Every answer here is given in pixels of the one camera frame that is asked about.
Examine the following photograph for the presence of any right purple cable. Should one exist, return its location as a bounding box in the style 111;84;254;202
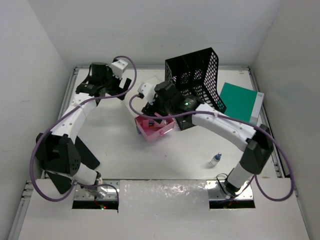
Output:
129;93;296;202

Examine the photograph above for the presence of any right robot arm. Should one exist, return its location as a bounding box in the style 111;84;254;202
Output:
138;81;274;196

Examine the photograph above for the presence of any green notebook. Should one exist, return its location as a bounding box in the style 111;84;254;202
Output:
220;82;265;125

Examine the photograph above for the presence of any metal base plate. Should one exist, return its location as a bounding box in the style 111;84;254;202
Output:
73;179;120;201
205;180;254;201

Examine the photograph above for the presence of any small clear dropper bottle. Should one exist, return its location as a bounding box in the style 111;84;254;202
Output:
209;152;222;167

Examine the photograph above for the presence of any colourful box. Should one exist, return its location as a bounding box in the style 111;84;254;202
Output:
148;120;155;128

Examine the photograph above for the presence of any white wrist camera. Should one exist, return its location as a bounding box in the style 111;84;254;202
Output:
137;82;156;105
109;59;129;78

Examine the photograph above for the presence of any black notebook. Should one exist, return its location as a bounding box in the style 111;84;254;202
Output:
36;134;100;194

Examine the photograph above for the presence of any black mesh file organizer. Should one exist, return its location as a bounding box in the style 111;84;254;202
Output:
164;47;227;131

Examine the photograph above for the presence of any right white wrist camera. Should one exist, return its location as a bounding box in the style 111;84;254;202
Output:
137;82;156;105

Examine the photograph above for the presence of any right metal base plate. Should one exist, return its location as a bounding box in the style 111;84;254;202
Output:
205;180;254;201

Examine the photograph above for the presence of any purple cable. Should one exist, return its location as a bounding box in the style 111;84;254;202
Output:
29;55;137;202
129;93;296;202

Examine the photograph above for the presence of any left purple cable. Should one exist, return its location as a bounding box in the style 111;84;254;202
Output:
29;55;137;202

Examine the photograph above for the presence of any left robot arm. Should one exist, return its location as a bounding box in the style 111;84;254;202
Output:
35;59;132;186

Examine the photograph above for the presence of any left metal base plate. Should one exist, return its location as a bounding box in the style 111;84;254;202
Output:
73;179;120;201

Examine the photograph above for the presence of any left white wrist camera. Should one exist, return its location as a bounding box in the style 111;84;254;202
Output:
109;59;129;78

